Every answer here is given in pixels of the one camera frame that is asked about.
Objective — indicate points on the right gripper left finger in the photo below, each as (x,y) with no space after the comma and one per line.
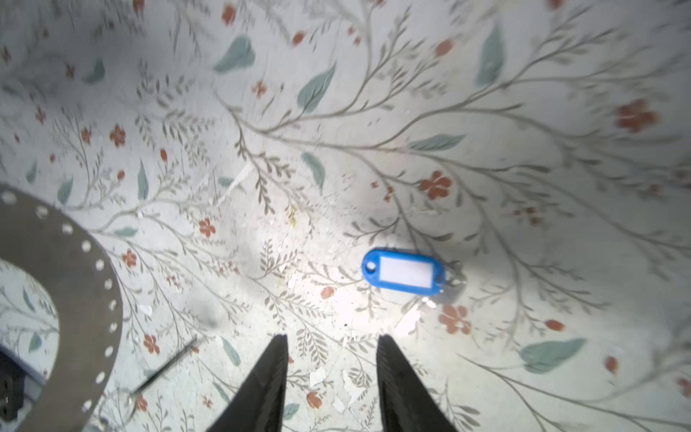
(259,403)

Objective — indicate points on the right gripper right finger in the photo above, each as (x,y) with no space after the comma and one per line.
(405,403)

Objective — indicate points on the perforated metal ring disc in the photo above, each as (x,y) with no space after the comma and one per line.
(75,271)

